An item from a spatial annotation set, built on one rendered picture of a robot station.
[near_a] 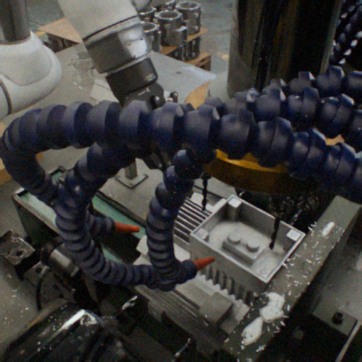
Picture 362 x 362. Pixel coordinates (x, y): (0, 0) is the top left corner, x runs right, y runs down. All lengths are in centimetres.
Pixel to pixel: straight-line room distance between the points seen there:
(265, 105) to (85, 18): 43
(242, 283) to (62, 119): 38
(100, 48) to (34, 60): 62
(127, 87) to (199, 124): 44
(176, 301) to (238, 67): 36
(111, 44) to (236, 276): 36
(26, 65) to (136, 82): 63
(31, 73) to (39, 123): 101
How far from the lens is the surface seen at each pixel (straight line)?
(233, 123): 17
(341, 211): 61
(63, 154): 127
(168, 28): 298
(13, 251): 95
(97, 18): 59
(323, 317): 76
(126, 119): 17
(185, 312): 60
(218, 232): 58
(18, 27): 118
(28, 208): 93
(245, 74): 36
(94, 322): 45
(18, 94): 121
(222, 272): 54
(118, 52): 59
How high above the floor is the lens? 155
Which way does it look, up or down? 42 degrees down
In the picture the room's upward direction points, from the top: straight up
